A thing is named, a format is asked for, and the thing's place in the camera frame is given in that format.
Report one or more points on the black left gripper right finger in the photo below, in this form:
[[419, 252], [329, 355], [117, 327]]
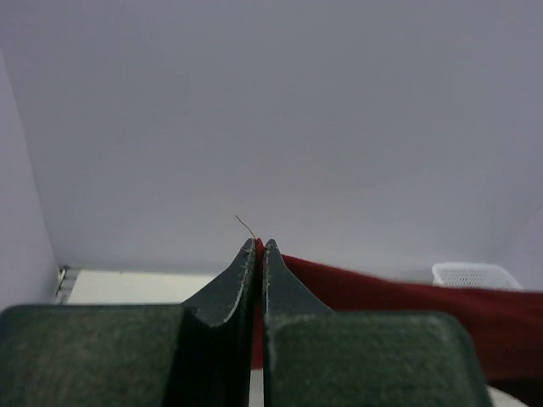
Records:
[[315, 356]]

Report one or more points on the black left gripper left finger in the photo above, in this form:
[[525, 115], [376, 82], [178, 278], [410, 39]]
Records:
[[195, 353]]

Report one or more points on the dark red t-shirt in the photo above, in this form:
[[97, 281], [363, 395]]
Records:
[[505, 327]]

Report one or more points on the white plastic basket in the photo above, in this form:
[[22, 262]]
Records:
[[473, 275]]

